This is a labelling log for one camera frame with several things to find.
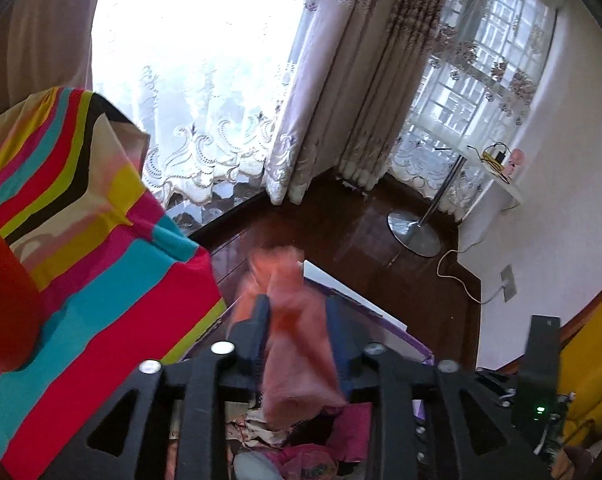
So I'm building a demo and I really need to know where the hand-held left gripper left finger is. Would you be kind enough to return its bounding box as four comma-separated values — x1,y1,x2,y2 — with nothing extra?
41,294,272,480

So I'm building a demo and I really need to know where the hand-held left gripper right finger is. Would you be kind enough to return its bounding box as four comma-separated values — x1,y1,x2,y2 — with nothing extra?
326,297,554,480

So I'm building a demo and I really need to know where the salmon orange cloth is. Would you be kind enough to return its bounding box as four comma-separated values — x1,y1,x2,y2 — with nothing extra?
233,245,346,418

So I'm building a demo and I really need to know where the white box with purple edge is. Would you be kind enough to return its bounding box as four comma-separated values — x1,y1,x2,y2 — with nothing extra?
178,259,434,480

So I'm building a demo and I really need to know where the magenta cloth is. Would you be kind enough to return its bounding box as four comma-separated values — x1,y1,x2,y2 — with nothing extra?
331,402,374,463

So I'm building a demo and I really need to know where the beige floral cloth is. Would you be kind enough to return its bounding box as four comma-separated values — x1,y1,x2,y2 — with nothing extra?
226,410,292,448

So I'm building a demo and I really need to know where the dark window sill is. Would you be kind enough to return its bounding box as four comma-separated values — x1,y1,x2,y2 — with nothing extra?
166,180,266,236

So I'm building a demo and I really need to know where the silver floor lamp stand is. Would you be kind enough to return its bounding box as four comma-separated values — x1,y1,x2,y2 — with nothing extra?
387,142,524,258

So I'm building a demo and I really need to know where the pink printed cloth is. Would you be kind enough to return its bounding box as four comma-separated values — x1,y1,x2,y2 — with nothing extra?
276,445,342,480

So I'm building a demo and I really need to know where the colourful striped blanket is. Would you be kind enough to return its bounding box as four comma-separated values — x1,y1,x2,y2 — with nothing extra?
0,86,226,476

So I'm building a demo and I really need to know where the white lace sheer curtain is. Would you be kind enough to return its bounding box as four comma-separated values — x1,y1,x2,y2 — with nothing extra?
91,0,332,211

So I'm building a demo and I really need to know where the patterned beige curtain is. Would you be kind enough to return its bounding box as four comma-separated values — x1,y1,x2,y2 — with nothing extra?
263,0,456,206

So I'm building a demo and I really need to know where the plain beige curtain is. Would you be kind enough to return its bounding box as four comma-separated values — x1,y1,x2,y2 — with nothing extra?
0,0,106,126

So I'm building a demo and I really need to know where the white wall socket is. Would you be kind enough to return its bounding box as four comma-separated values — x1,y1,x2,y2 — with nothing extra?
500,266,519,303

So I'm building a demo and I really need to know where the white cable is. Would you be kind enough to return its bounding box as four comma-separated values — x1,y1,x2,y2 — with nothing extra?
437,247,506,306

